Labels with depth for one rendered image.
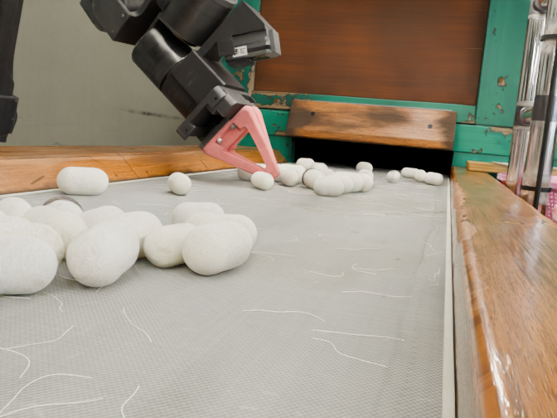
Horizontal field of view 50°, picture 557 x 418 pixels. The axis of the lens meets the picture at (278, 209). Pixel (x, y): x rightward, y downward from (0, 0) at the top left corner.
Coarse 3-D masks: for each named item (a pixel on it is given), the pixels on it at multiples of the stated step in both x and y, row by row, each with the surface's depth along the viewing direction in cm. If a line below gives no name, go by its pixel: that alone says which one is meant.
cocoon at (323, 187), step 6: (318, 180) 59; (324, 180) 59; (330, 180) 60; (336, 180) 60; (318, 186) 59; (324, 186) 59; (330, 186) 59; (336, 186) 59; (342, 186) 60; (318, 192) 59; (324, 192) 59; (330, 192) 59; (336, 192) 60
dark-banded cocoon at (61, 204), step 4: (56, 200) 28; (60, 200) 28; (64, 200) 28; (68, 200) 28; (48, 204) 28; (52, 204) 28; (56, 204) 28; (60, 204) 28; (64, 204) 28; (68, 204) 28; (72, 204) 28; (76, 204) 29; (56, 208) 27; (60, 208) 27; (64, 208) 27; (68, 208) 27; (72, 208) 28; (76, 208) 28; (80, 208) 29; (76, 212) 28; (80, 212) 28
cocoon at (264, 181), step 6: (258, 174) 60; (264, 174) 60; (270, 174) 60; (252, 180) 61; (258, 180) 60; (264, 180) 60; (270, 180) 60; (258, 186) 60; (264, 186) 60; (270, 186) 60
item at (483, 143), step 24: (264, 120) 116; (240, 144) 118; (288, 144) 116; (312, 144) 130; (336, 144) 128; (360, 144) 127; (456, 144) 107; (480, 144) 106; (504, 144) 105; (384, 168) 125; (432, 168) 123
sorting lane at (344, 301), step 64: (64, 192) 46; (128, 192) 49; (192, 192) 53; (256, 192) 58; (384, 192) 69; (448, 192) 75; (256, 256) 29; (320, 256) 30; (384, 256) 32; (448, 256) 33; (0, 320) 17; (64, 320) 18; (128, 320) 18; (192, 320) 19; (256, 320) 19; (320, 320) 20; (384, 320) 21; (448, 320) 21; (0, 384) 13; (64, 384) 14; (128, 384) 14; (192, 384) 14; (256, 384) 15; (320, 384) 15; (384, 384) 15; (448, 384) 15
